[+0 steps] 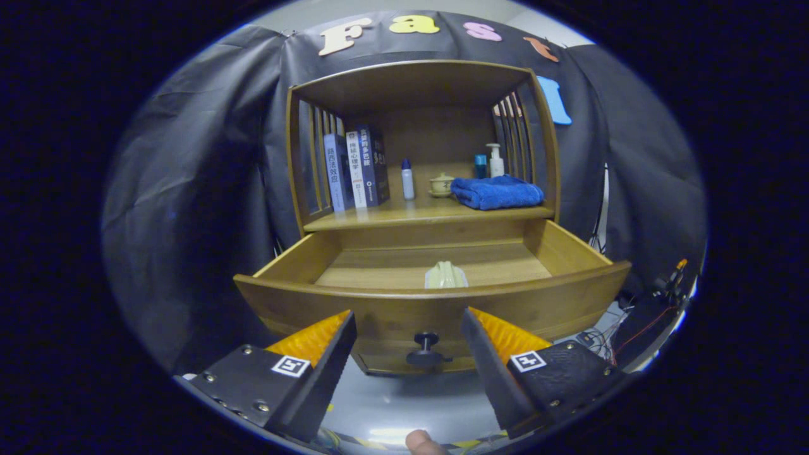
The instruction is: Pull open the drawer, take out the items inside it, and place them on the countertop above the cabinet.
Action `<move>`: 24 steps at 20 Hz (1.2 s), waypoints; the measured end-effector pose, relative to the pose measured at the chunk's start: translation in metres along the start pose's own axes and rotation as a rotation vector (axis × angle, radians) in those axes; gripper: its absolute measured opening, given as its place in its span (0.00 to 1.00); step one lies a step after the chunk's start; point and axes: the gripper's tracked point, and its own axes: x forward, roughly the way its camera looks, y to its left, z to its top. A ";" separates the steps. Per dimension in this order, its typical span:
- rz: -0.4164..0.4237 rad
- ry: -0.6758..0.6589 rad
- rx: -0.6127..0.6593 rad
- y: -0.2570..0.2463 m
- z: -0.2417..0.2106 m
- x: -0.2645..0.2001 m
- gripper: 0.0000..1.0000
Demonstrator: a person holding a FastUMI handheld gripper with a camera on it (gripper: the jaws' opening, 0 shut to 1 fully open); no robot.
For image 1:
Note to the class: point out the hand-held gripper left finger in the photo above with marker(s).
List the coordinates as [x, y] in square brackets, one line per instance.
[328, 379]

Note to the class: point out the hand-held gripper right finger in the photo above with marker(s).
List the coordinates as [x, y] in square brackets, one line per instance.
[490, 373]

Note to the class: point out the wooden drawer with black knob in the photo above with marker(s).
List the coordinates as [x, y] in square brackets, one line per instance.
[379, 309]

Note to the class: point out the pale green sponge brush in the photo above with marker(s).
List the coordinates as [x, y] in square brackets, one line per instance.
[445, 277]

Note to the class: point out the wooden countertop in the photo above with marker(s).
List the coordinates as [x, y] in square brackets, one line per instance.
[404, 212]

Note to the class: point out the wooden cabinet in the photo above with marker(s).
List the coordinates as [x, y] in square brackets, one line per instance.
[411, 85]

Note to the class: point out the folded blue towel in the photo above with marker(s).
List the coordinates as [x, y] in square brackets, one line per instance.
[496, 193]

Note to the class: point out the beige lidded teacup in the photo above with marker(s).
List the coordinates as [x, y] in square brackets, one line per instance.
[441, 186]

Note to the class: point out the light blue book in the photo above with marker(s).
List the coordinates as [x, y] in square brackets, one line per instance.
[333, 174]

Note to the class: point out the teal bottle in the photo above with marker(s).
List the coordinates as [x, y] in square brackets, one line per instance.
[480, 167]

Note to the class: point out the black equipment with orange tip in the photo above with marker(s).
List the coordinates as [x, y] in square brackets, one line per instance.
[673, 278]

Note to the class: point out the white bottle with blue cap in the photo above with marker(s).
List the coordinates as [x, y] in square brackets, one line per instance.
[408, 183]

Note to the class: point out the white pump bottle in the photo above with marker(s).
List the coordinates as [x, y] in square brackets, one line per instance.
[497, 165]

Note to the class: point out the white book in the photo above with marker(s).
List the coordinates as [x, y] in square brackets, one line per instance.
[357, 170]

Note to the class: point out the dark blue book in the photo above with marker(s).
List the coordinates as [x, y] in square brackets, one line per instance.
[377, 164]

